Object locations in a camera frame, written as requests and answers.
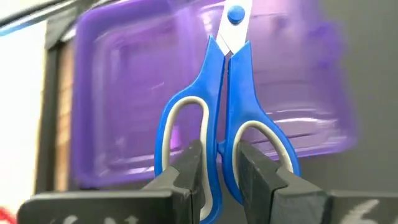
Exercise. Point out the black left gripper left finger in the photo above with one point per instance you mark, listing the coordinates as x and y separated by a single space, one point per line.
109 208

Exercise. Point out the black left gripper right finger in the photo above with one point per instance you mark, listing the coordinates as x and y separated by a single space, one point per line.
311 208

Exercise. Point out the black aluminium table frame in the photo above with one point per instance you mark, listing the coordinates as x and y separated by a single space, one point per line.
46 124

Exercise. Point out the purple plastic container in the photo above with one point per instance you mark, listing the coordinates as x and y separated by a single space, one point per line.
124 93

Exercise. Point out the red clip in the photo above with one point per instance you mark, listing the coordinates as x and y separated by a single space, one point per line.
5 216

